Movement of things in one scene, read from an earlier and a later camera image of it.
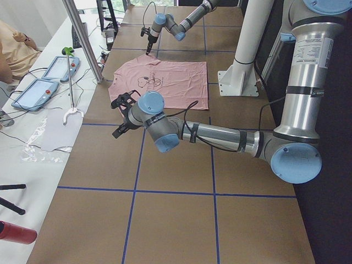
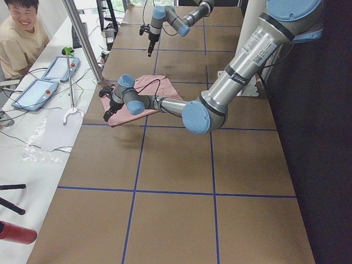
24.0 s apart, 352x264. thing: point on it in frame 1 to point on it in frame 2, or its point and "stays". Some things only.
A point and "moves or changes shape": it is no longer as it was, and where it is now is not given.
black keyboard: [76, 40] stays
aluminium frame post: [85, 42] stays
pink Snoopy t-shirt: [182, 84] moves or changes shape
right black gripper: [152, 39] stays
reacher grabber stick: [67, 51] stays
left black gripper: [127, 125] to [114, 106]
